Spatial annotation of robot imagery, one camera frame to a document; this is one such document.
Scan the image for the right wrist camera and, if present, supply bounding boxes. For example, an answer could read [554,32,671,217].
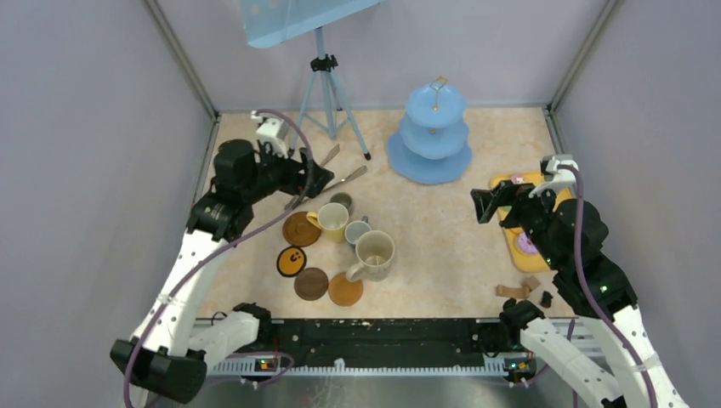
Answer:
[529,155,579,197]

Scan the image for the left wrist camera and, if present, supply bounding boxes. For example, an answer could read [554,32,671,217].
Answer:
[251,110,289,158]

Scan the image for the yellow mug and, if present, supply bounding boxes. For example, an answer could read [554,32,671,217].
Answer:
[306,202,349,243]

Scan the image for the purple donut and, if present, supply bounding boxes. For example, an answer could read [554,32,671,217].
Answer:
[514,232,539,256]

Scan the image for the small black block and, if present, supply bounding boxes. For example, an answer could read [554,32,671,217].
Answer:
[539,291,554,309]

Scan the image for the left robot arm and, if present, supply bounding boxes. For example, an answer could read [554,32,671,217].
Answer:
[111,139,334,407]

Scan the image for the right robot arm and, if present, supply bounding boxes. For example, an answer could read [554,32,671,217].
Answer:
[470,180,687,407]

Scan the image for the blue tripod stand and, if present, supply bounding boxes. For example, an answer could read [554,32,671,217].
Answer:
[298,26,372,161]

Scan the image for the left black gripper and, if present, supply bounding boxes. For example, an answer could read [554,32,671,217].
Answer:
[242,139,333,203]

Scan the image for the brown wooden blocks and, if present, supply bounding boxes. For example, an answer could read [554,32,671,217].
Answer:
[495,275,542,299]

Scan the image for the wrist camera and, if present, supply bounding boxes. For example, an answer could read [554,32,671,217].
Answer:
[251,110,289,158]
[529,155,579,197]

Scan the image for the orange smiley coaster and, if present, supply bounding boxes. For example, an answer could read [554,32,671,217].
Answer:
[275,246,307,277]

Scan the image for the dark brown coaster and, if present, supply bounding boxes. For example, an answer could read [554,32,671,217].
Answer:
[293,268,329,302]

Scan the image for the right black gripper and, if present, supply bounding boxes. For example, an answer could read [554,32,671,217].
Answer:
[469,178,565,269]

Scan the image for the yellow serving tray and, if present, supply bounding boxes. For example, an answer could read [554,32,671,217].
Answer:
[489,171,551,274]

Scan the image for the small olive cup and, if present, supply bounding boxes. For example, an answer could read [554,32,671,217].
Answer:
[329,192,355,215]

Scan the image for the orange-brown coaster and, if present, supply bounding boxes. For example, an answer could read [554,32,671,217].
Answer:
[327,273,364,307]

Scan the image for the blue three-tier cake stand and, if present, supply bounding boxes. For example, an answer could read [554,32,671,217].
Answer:
[386,76,473,185]

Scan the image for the large cream mug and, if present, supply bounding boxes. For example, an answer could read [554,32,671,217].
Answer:
[345,230,395,282]

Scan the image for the small grey-blue cup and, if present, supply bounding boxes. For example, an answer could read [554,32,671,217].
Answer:
[344,216,372,247]

